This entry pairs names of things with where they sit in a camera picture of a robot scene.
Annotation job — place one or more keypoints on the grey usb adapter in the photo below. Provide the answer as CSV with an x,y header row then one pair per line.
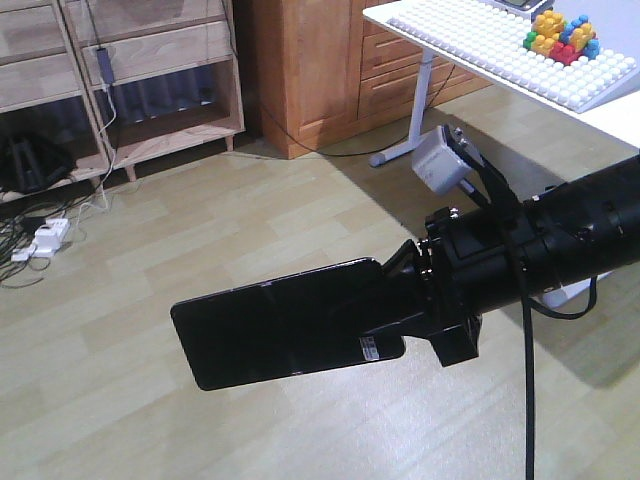
x,y
105,66

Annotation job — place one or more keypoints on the white studded building baseplate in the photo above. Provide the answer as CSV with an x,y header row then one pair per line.
x,y
490,38

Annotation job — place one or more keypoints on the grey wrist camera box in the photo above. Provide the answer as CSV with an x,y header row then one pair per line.
x,y
435,162

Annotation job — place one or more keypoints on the orange wooden cabinet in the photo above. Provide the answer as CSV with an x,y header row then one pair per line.
x,y
325,73

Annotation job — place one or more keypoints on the light wooden shelf unit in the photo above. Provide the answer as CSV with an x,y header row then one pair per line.
x,y
176,86

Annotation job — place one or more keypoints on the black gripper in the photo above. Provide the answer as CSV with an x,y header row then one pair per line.
x,y
463,271

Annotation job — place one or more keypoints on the white power strip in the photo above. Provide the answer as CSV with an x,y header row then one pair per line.
x,y
47,241

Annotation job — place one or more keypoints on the colourful toy brick stack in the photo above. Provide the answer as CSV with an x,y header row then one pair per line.
x,y
561,40

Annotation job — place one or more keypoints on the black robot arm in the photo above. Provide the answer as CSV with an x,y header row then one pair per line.
x,y
573,232

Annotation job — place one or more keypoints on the white desk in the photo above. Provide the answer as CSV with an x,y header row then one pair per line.
x,y
565,142

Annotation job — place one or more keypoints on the black smartphone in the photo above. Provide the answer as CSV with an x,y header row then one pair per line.
x,y
293,325

